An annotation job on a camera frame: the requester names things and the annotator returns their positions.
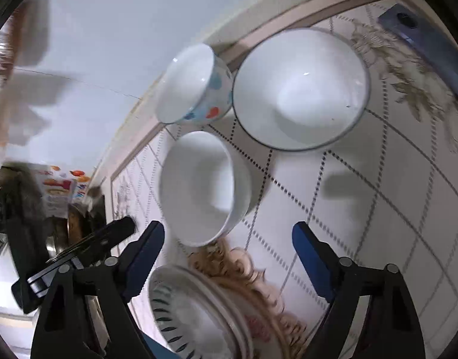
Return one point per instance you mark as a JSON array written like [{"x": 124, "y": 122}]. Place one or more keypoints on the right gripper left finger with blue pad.
[{"x": 115, "y": 284}]

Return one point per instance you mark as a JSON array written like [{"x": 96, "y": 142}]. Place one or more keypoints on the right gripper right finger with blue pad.
[{"x": 391, "y": 325}]

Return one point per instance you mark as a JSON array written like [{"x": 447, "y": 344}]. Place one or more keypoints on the white plate pink floral rim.
[{"x": 252, "y": 330}]

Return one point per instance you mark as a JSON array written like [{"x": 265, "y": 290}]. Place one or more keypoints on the blue striped white plate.
[{"x": 195, "y": 317}]

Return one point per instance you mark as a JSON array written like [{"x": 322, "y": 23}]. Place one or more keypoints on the white bowl red flowers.
[{"x": 205, "y": 188}]

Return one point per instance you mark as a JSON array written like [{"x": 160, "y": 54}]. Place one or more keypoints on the white bowl colourful dots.
[{"x": 196, "y": 88}]

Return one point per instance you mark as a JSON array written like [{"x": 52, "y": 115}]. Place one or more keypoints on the plain white bowl blue rim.
[{"x": 299, "y": 90}]

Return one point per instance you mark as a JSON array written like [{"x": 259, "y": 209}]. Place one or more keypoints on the stainless steel pot with lid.
[{"x": 56, "y": 229}]

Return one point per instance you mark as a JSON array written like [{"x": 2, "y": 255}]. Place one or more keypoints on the patterned pink table mat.
[{"x": 387, "y": 192}]

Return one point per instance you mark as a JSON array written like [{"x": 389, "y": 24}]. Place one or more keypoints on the blue smartphone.
[{"x": 426, "y": 39}]

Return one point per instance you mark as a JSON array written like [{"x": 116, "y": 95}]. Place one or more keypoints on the colourful wall sticker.
[{"x": 59, "y": 188}]

